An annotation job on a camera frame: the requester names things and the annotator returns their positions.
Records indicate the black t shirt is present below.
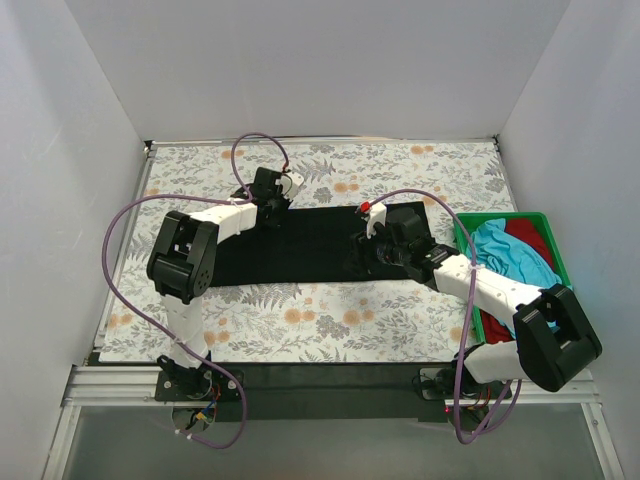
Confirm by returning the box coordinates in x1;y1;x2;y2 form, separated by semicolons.
210;202;427;287

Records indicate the red t shirt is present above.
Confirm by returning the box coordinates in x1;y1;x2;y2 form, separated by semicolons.
482;215;557;346

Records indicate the purple cable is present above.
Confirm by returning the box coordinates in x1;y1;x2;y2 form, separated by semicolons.
359;189;524;445
102;132;250;449

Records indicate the floral table mat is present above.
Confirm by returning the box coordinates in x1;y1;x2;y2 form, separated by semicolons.
96;140;515;363

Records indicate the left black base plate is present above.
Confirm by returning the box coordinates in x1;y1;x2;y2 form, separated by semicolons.
154;355;243;402

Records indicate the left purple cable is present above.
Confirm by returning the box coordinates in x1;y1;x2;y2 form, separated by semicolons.
102;132;250;449

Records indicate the aluminium frame rail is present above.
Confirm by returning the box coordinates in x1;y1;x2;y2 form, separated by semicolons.
62;364;601;407

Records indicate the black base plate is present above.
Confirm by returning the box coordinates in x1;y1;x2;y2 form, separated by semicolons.
154;355;243;402
411;366;506;401

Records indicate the green plastic bin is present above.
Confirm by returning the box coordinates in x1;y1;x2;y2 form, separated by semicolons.
452;211;594;352

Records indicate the cyan t shirt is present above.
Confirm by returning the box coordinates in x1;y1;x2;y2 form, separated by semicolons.
469;217;575;331

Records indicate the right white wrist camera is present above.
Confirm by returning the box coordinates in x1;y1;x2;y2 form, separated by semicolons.
357;201;387;239

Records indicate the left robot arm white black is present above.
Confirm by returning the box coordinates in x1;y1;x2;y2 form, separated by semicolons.
147;167;305;400

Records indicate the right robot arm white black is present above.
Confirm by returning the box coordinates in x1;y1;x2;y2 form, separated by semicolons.
347;203;602;398

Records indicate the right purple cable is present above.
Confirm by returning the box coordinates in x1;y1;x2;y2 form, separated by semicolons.
359;189;524;445

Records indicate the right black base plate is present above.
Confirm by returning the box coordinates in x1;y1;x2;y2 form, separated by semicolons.
411;366;506;401

